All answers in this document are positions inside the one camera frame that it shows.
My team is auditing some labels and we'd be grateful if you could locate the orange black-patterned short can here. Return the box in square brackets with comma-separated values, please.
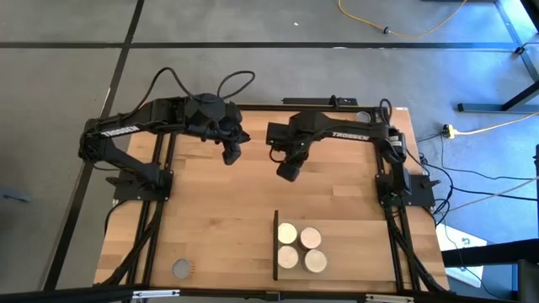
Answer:
[171, 258, 195, 280]

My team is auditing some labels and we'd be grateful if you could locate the white paper sheet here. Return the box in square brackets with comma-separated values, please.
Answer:
[435, 221, 488, 290]

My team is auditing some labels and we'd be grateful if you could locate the yellow cable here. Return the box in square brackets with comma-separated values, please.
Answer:
[336, 0, 468, 40]

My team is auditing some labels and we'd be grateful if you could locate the tall yellow blue can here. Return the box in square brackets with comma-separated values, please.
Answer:
[301, 248, 328, 274]

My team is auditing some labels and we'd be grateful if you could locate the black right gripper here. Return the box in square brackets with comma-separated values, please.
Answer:
[265, 120, 315, 183]

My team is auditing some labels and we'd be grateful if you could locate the black aluminium table frame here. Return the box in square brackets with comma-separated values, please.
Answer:
[95, 103, 451, 302]

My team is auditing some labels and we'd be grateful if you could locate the silver metal bracket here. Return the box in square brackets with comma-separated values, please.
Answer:
[131, 288, 181, 300]
[365, 293, 416, 303]

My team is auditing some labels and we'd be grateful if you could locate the grey-blue desk frame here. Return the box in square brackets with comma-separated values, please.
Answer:
[456, 0, 539, 114]

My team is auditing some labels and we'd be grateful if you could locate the tall labelled tin can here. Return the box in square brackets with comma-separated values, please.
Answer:
[297, 226, 323, 253]

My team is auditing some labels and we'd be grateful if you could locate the black bar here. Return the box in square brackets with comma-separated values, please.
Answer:
[280, 96, 359, 107]

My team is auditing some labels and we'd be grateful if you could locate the Carrots labelled tall can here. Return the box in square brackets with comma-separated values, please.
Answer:
[276, 245, 299, 270]

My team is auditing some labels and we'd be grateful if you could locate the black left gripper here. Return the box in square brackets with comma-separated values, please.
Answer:
[200, 121, 252, 166]

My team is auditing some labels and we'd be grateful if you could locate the yellow extension cord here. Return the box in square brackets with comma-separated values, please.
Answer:
[441, 111, 539, 140]

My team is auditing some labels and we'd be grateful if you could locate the black beam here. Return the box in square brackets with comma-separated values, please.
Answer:
[440, 239, 539, 268]

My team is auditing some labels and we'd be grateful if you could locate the Tomatoes labelled tall can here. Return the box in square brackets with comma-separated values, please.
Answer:
[276, 221, 299, 246]

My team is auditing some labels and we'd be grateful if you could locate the black camera rig frame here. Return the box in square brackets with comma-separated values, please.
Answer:
[0, 284, 182, 303]

